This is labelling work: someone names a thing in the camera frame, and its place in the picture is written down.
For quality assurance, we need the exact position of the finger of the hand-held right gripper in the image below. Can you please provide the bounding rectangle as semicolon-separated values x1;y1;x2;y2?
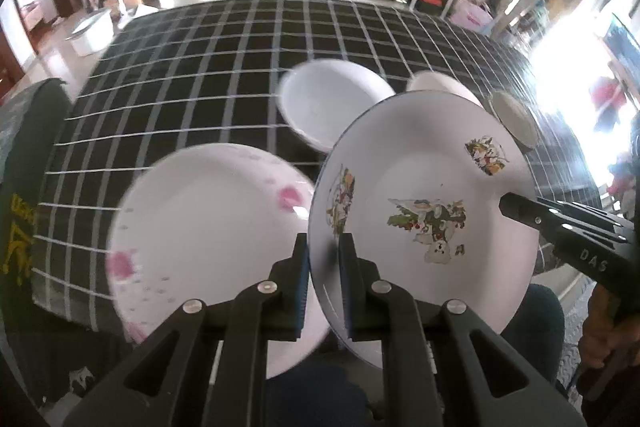
498;191;632;249

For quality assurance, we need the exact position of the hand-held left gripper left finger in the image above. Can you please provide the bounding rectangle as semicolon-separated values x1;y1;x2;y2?
62;233;313;427

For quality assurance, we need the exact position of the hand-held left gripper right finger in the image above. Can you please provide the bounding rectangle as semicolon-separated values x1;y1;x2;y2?
337;233;588;427

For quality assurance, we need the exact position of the small white floral bowl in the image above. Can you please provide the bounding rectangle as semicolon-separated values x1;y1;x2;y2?
406;71;483;108
487;91;540;150

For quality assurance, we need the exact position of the white cartoon print deep plate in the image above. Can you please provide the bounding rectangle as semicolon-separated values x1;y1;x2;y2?
307;91;538;365

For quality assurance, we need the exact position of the white pink floral plate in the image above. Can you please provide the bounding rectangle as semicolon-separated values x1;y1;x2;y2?
106;143;331;380

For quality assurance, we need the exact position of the large white bowl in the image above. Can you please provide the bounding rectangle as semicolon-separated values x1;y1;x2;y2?
277;59;397;154

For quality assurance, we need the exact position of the person's right hand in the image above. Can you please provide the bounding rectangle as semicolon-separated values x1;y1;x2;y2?
581;279;640;370

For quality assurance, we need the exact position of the person's right leg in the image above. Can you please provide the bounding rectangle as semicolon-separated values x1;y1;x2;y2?
500;283;566;385

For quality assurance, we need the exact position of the pink storage box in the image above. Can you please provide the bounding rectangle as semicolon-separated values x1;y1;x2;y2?
452;0;493;35

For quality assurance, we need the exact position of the black white checkered tablecloth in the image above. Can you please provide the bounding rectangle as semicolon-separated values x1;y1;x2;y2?
30;0;601;333

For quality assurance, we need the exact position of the dark green printed stool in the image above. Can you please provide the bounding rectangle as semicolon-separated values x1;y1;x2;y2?
0;78;126;408

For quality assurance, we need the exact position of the white plastic bin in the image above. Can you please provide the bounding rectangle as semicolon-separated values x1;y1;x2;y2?
67;9;115;56

